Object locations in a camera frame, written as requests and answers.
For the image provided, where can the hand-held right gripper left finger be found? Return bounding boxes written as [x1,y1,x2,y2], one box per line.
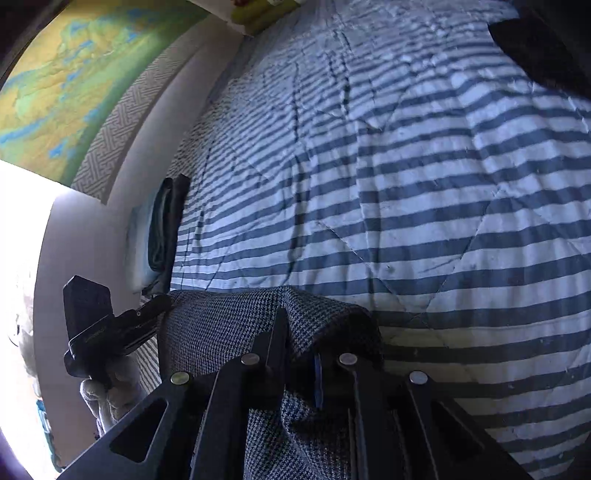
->
[59,307,290,480]

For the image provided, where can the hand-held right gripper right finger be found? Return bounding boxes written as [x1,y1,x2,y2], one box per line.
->
[314,353,533,480]

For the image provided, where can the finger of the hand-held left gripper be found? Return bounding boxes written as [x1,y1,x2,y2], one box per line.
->
[113,294,174,357]

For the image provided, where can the grey houndstooth jacket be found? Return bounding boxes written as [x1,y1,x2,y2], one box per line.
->
[157,286,384,480]

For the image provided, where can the person's left hand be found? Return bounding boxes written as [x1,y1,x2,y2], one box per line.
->
[79,353,143,438]

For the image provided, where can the light blue folded jeans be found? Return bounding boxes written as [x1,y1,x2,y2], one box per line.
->
[130,203,163,292]

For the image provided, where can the dark grey folded cloth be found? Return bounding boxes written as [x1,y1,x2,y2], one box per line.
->
[147,174,191,297]

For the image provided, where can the blue white striped quilt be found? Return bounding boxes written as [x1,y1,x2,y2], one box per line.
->
[134,0,591,480]

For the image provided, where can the green folded quilt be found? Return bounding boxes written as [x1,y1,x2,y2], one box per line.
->
[229,0,301,25]

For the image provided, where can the black garment with yellow print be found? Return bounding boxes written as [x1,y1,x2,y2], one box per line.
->
[488,0,591,99]

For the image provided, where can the landscape wall poster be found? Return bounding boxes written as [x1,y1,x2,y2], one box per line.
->
[0,0,213,205]

